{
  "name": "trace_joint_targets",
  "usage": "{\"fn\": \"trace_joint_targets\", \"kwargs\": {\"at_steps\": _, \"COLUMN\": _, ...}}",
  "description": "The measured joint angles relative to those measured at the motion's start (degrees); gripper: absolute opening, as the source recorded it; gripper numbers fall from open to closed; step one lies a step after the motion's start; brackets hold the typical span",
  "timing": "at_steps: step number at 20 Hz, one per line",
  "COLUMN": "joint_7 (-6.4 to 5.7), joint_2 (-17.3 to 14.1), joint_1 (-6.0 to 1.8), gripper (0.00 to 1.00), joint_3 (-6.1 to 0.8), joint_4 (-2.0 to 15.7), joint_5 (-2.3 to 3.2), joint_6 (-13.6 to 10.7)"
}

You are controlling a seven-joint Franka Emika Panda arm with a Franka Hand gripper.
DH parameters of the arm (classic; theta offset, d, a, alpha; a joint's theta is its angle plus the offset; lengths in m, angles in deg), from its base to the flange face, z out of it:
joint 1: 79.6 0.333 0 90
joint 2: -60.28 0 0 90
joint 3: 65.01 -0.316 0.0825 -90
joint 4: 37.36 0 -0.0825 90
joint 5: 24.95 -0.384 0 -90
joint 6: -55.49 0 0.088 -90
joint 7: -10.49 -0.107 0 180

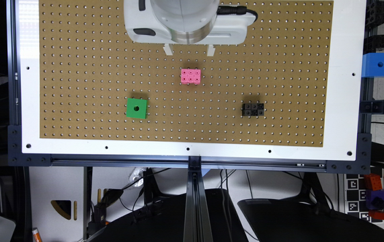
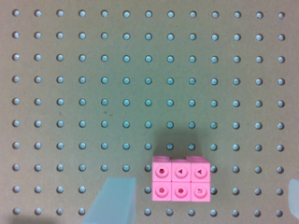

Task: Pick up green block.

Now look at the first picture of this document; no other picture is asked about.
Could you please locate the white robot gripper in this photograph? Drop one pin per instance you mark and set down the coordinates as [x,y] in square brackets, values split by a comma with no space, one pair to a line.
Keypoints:
[186,22]

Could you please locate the green cube block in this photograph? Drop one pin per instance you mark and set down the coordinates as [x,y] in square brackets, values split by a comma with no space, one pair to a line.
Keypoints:
[136,108]

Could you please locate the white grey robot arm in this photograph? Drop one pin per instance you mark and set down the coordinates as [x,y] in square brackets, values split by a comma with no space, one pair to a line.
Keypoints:
[203,22]

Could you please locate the pink studded block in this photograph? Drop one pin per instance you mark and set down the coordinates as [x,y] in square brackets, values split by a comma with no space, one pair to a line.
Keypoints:
[190,76]

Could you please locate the black studded block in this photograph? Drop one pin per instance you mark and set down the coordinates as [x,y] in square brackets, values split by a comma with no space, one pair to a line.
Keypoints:
[253,109]

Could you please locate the blue cube block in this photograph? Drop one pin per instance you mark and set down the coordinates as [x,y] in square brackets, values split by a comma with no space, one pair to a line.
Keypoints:
[373,65]

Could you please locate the orange block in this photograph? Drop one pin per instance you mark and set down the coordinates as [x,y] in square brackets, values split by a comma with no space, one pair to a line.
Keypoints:
[373,182]

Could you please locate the purple block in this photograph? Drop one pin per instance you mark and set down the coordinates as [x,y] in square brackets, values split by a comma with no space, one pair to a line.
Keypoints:
[375,199]

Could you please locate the red block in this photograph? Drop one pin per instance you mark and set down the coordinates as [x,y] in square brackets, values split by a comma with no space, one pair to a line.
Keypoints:
[376,214]

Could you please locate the brown perforated pegboard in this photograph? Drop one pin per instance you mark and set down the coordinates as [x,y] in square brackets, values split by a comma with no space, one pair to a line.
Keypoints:
[89,67]

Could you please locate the black chair left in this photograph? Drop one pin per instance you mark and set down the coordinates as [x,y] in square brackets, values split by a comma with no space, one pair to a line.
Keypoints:
[167,224]

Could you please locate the black chair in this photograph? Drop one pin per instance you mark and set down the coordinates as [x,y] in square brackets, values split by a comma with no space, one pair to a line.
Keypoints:
[167,224]
[281,220]

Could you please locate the black blocks stack upper right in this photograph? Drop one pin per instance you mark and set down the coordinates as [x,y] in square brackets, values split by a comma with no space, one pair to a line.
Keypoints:
[374,18]

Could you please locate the black chair right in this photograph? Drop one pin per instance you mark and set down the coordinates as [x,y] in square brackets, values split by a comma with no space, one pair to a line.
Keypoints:
[281,220]

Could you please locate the fiducial marker sheet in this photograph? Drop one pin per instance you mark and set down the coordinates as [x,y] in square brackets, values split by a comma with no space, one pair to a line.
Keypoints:
[355,198]

